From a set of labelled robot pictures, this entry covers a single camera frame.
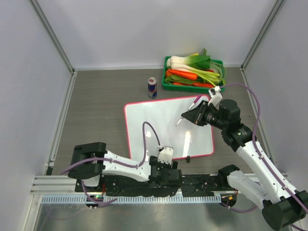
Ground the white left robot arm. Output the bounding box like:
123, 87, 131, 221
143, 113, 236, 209
63, 142, 182, 192

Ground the purple capped marker pen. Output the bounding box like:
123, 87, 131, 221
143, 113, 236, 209
176, 95, 202, 126

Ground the left aluminium frame post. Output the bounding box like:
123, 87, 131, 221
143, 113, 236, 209
29, 0, 74, 74

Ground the green plastic tray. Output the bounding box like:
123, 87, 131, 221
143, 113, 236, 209
162, 56, 227, 94

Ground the aluminium frame post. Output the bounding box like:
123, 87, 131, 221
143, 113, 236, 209
241, 0, 286, 71
29, 0, 74, 74

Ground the white slotted cable duct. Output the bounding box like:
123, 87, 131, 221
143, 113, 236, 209
41, 194, 221, 205

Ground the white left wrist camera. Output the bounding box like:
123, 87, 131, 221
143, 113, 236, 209
158, 146, 174, 165

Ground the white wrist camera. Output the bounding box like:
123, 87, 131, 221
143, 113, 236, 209
158, 146, 174, 165
208, 86, 222, 106

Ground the bok choy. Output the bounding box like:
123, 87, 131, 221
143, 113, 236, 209
166, 48, 211, 70

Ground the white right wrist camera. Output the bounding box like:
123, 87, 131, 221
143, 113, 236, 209
208, 86, 222, 106

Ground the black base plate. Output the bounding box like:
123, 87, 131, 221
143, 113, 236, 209
85, 174, 235, 197

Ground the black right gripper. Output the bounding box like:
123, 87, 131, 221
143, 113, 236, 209
182, 100, 228, 130

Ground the green onion bunch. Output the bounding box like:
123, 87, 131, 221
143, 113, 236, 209
186, 61, 227, 87

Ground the red bull can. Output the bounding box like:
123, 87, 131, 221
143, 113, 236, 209
147, 77, 157, 98

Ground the orange carrot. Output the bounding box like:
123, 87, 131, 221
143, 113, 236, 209
166, 69, 198, 81

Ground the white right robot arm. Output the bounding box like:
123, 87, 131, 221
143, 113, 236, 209
181, 100, 308, 231

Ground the right aluminium frame post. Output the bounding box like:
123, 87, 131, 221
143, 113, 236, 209
241, 0, 286, 71

